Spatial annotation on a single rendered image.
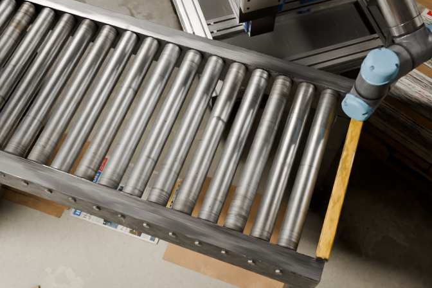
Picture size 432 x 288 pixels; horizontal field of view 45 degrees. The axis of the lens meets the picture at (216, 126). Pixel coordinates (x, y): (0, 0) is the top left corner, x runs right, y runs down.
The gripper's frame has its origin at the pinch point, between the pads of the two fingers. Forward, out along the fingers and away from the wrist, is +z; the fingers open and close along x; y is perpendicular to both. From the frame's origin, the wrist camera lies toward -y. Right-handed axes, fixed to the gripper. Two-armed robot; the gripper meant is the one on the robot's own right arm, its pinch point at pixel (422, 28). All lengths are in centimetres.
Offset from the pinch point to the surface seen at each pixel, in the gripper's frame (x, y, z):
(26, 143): 60, -7, -90
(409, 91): -5.3, -35.5, 7.2
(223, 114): 27, -6, -52
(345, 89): 6.2, -5.4, -25.9
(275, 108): 17.2, -5.5, -42.3
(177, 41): 51, -5, -42
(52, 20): 85, -7, -59
